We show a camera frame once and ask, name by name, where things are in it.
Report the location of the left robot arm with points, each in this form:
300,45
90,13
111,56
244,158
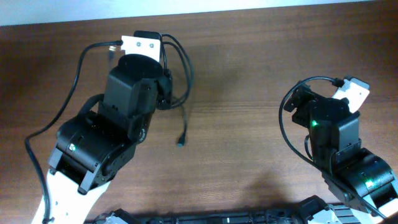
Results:
95,144

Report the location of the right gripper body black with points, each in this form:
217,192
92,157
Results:
302,116

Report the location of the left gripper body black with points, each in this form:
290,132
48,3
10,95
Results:
166,90

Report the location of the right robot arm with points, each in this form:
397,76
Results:
358,178

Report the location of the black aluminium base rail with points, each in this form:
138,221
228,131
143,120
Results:
310,210

